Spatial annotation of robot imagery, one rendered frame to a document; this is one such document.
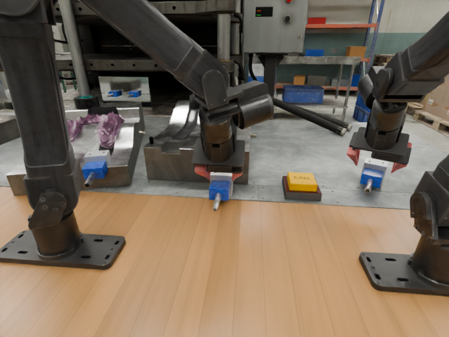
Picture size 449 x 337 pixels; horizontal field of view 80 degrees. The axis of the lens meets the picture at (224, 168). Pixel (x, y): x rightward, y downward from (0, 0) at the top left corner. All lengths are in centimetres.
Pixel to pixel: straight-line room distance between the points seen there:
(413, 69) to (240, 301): 44
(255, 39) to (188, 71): 107
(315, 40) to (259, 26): 592
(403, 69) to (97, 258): 58
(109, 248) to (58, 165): 16
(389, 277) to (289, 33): 120
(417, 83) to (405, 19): 724
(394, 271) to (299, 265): 14
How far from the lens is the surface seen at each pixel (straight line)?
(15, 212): 72
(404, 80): 54
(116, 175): 70
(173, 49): 41
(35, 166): 44
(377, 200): 70
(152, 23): 41
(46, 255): 53
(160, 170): 70
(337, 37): 742
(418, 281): 51
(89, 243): 53
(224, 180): 60
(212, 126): 44
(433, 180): 47
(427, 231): 47
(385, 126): 62
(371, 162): 75
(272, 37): 146
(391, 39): 771
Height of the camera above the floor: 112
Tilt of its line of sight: 25 degrees down
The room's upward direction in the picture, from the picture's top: straight up
